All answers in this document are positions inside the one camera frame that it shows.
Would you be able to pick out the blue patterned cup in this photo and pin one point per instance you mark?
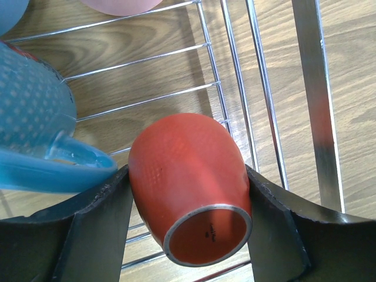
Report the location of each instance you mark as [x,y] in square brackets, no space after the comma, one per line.
[38,119]

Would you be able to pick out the wire dish rack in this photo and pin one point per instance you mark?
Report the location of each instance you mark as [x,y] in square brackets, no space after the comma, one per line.
[128,71]

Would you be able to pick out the pink plastic cup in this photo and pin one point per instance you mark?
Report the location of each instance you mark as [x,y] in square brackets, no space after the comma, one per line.
[121,7]

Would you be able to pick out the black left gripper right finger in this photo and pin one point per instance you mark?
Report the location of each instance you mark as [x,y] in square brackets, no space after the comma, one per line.
[294,239]

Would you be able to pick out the red ceramic mug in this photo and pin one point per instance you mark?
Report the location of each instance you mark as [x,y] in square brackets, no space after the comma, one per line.
[191,189]

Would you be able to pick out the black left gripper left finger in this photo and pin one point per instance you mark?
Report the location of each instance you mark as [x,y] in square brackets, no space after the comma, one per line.
[80,239]

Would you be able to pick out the light blue plastic cup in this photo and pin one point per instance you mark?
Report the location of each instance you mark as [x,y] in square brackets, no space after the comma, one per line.
[11,13]

